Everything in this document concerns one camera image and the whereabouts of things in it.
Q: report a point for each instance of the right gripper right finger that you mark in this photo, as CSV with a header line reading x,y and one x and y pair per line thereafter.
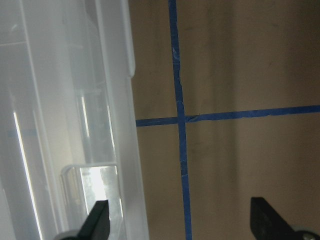
x,y
267,224

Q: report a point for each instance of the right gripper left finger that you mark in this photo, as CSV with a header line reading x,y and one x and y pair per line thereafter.
x,y
97,225

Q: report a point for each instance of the clear plastic box lid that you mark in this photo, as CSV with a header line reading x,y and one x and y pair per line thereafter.
x,y
68,135

